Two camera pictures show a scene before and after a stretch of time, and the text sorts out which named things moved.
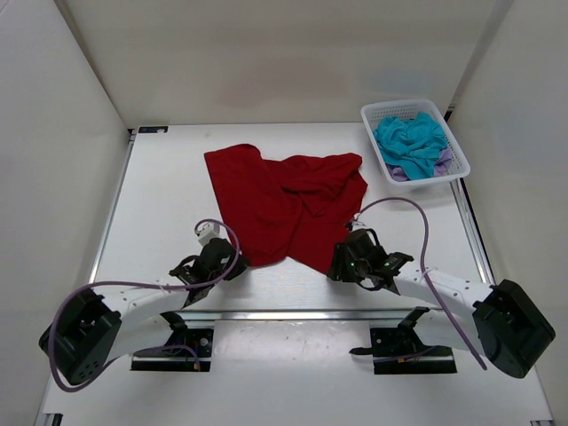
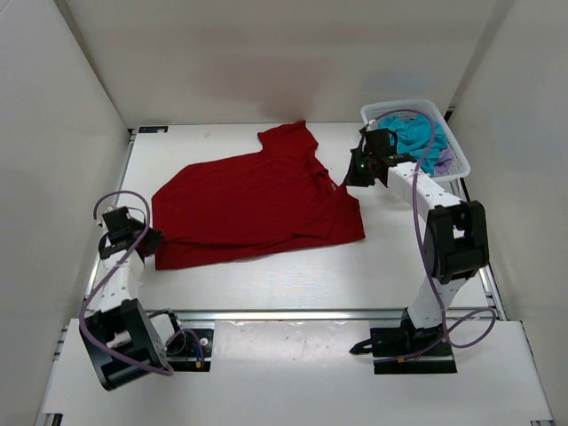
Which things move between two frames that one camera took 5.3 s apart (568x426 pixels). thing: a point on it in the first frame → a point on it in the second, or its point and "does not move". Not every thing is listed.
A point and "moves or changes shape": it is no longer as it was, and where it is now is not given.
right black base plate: x=398 y=351 does not move
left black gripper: x=240 y=264 → x=154 y=237
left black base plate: x=186 y=350 does not move
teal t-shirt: x=411 y=145 does not move
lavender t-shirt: x=444 y=166 does not move
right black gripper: x=339 y=272 → x=354 y=179
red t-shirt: x=295 y=206 moves or changes shape
